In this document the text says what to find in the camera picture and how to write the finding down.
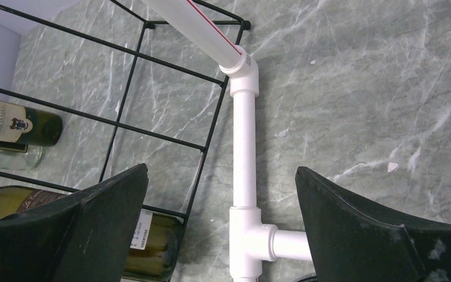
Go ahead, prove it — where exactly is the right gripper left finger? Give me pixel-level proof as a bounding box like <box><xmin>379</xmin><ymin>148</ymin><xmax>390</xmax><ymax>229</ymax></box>
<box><xmin>0</xmin><ymin>164</ymin><xmax>149</xmax><ymax>281</ymax></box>

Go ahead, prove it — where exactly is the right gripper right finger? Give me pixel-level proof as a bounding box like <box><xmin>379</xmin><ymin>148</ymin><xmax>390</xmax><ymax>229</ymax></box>
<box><xmin>295</xmin><ymin>167</ymin><xmax>451</xmax><ymax>281</ymax></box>

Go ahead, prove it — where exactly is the dark labelled wine bottle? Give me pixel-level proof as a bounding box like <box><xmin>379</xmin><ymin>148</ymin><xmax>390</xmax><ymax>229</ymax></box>
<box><xmin>0</xmin><ymin>186</ymin><xmax>183</xmax><ymax>281</ymax></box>

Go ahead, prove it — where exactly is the dark green wine bottle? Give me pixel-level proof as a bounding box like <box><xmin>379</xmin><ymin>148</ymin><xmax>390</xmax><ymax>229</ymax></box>
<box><xmin>0</xmin><ymin>101</ymin><xmax>63</xmax><ymax>152</ymax></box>

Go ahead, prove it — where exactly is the clear empty glass bottle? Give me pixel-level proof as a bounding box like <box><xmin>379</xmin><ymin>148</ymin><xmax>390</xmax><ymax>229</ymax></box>
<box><xmin>0</xmin><ymin>146</ymin><xmax>43</xmax><ymax>170</ymax></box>

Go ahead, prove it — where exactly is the white PVC pipe frame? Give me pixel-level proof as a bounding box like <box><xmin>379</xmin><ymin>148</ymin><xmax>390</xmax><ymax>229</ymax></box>
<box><xmin>145</xmin><ymin>1</ymin><xmax>312</xmax><ymax>281</ymax></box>

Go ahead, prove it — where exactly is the black wire wine rack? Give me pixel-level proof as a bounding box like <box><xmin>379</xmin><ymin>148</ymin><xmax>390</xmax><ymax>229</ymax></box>
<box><xmin>0</xmin><ymin>0</ymin><xmax>252</xmax><ymax>282</ymax></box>

